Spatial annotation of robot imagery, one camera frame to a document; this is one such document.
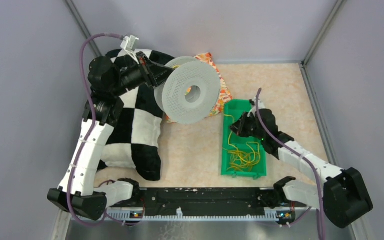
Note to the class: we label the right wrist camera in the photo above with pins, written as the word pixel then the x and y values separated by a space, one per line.
pixel 256 106

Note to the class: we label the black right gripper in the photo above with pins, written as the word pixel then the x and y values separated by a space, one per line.
pixel 238 127

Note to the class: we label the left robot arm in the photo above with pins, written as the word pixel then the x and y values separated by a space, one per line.
pixel 107 78

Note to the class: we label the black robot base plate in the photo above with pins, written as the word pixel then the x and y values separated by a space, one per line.
pixel 206 202

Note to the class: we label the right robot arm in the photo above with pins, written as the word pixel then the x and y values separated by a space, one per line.
pixel 339 194

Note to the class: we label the green plastic compartment bin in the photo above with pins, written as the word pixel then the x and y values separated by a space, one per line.
pixel 240 156

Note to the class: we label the black white checkered pillow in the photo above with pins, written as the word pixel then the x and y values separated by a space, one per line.
pixel 134 140

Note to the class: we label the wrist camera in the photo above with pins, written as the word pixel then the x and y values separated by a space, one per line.
pixel 256 106
pixel 129 43

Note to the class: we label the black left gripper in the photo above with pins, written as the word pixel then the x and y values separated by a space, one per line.
pixel 153 73

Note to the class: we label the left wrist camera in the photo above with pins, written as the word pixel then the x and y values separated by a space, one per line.
pixel 129 43

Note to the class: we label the floral orange fabric pouch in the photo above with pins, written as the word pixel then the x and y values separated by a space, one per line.
pixel 216 96

